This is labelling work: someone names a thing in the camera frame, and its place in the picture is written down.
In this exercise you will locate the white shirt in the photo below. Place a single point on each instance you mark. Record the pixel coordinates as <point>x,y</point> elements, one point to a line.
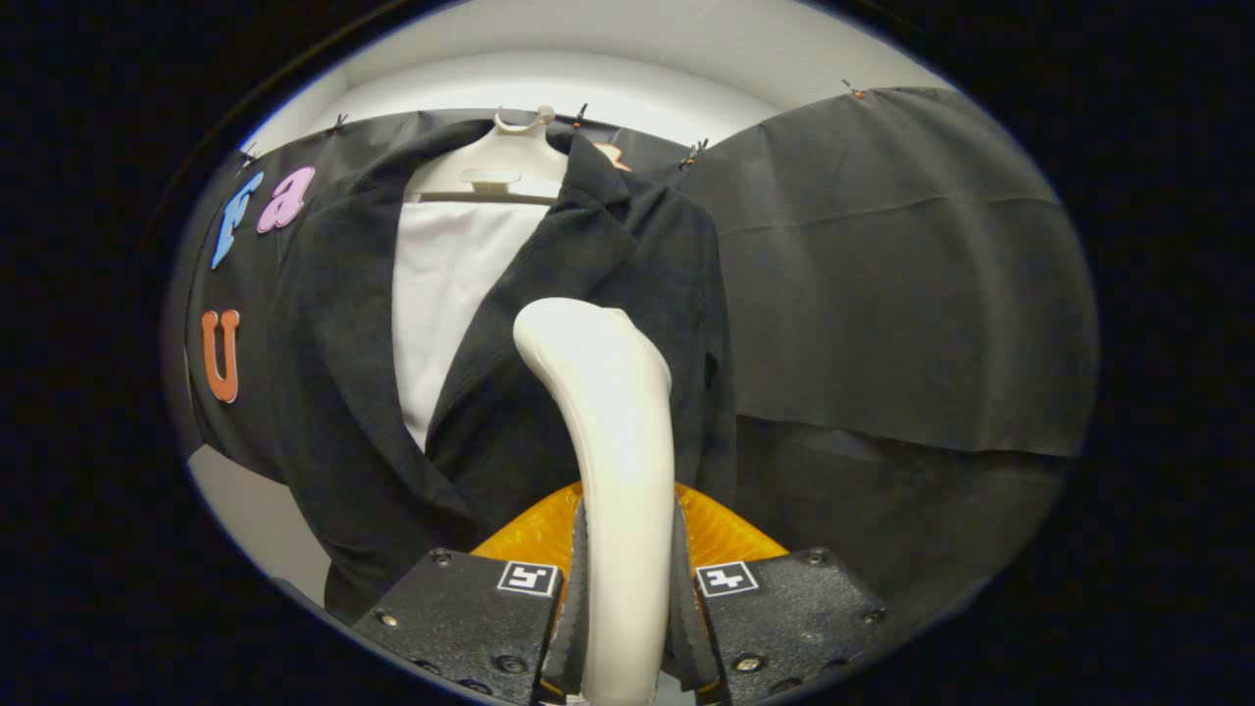
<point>441,294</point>

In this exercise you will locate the black backdrop cloth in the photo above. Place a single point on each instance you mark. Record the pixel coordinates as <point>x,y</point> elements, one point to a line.
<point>882,294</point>

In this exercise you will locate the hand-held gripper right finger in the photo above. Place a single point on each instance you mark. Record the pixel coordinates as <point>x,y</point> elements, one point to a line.
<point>683,637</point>

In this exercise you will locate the white clothes hanger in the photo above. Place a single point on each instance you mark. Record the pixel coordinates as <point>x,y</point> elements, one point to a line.
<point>510,157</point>

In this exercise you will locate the row of black clips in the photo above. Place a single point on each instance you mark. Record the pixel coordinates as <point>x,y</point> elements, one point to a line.
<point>694,152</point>

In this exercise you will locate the white garment steamer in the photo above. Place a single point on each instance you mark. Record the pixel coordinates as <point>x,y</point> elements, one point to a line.
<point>618,441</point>

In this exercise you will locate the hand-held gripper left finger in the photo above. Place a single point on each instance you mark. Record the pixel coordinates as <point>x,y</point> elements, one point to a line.
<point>572,637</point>

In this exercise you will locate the black jacket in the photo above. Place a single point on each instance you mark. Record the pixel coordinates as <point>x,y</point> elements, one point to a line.
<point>333,392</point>

